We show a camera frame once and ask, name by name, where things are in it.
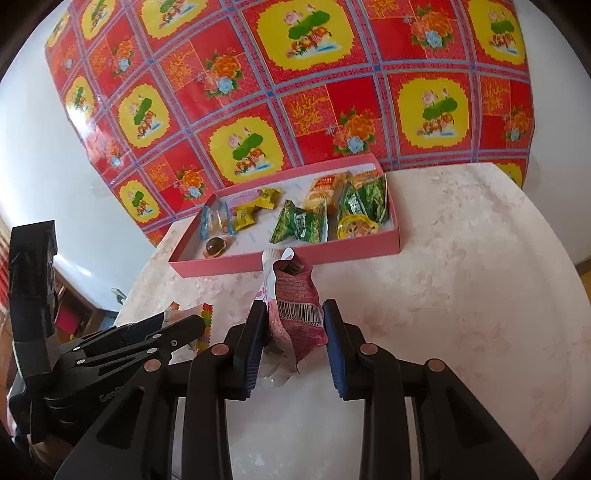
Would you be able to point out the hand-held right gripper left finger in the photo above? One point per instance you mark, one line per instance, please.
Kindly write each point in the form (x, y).
(251, 350)

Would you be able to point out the dark wooden cabinet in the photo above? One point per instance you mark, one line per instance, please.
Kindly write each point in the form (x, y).
(74, 304)

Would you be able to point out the green pea packet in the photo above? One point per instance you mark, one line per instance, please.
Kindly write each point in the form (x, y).
(300, 224)
(362, 201)

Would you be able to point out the yellow lid jelly cup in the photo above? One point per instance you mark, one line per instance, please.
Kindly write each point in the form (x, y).
(355, 227)

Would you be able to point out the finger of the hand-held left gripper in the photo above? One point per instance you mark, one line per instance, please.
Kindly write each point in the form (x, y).
(184, 332)
(115, 334)

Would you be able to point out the orange cracker packet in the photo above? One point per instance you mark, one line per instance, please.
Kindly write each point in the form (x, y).
(323, 187)

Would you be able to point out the blue clear pastry packet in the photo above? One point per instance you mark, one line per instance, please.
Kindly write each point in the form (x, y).
(214, 221)

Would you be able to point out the wall socket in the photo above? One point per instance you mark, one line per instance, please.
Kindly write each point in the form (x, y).
(117, 295)

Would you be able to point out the colourful candy stick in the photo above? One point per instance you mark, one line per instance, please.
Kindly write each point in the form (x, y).
(206, 318)

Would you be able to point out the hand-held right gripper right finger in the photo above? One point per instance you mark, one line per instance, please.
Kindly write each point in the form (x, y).
(337, 350)

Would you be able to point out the red floral patterned wall cloth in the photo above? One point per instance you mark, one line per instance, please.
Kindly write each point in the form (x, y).
(323, 92)

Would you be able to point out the chocolate donut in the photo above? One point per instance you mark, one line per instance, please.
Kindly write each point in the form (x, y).
(215, 247)

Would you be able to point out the clear pink snack packet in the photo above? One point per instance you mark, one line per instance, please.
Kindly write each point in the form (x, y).
(178, 313)

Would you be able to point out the yellow snack packet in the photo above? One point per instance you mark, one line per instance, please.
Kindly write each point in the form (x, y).
(267, 197)
(244, 218)

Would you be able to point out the clear plastic wrapper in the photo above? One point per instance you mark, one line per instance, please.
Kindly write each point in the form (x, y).
(273, 377)

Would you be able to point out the wooden door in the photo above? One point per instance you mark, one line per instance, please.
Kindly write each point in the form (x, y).
(584, 272)

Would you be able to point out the burger gummy packet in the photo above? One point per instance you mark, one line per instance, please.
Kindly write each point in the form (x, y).
(367, 176)

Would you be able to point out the pink cardboard box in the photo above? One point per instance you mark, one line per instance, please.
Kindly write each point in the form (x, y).
(295, 261)

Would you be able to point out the white pink jelly pouch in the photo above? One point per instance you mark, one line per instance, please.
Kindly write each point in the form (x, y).
(295, 295)

